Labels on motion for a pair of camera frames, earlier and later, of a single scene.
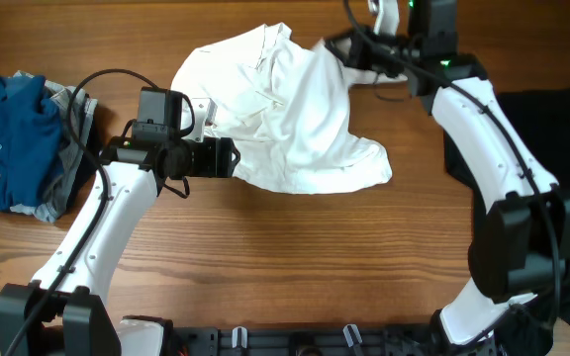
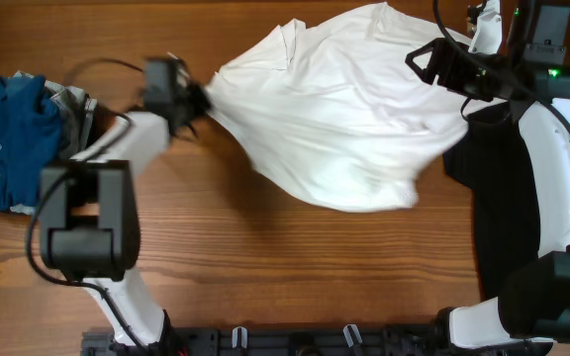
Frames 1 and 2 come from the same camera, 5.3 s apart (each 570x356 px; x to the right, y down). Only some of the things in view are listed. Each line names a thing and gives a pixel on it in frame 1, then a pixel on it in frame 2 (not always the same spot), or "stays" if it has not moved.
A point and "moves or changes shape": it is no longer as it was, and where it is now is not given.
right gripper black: [356, 50] -> [445, 66]
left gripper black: [218, 156] -> [204, 98]
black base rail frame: [413, 339] stays
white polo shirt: [283, 104] moves or changes shape
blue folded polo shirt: [16, 148] stays
